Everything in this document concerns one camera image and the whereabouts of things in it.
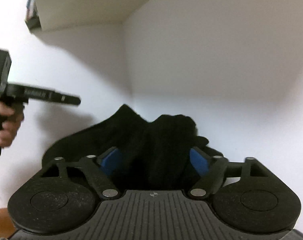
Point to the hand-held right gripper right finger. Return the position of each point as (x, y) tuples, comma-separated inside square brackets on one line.
[(199, 162)]

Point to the person's left hand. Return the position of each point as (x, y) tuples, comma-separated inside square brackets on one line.
[(12, 127)]

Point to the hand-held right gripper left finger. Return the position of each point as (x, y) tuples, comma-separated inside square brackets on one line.
[(110, 161)]

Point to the black sweatpants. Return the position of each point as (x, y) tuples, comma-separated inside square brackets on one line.
[(154, 142)]

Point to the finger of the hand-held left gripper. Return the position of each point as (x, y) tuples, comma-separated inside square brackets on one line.
[(67, 98)]

